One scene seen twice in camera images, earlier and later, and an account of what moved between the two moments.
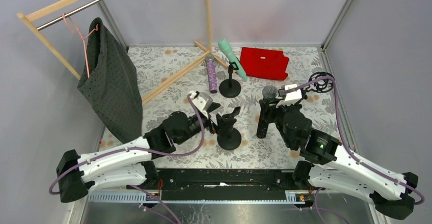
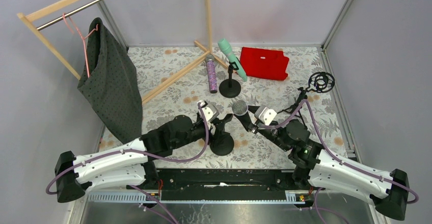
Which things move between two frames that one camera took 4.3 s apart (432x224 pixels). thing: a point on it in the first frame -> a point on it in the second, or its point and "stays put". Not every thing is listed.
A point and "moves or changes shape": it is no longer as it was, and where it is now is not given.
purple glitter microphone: (212, 73) stays put
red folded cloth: (264, 63) stays put
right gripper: (273, 104) -> (254, 123)
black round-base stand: (228, 138) moves or changes shape
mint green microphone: (224, 44) stays put
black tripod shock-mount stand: (322, 87) stays put
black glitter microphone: (270, 91) -> (240, 108)
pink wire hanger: (83, 38) stays put
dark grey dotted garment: (111, 85) stays put
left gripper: (213, 121) -> (216, 123)
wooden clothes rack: (208, 51) stays put
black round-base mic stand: (230, 88) stays put
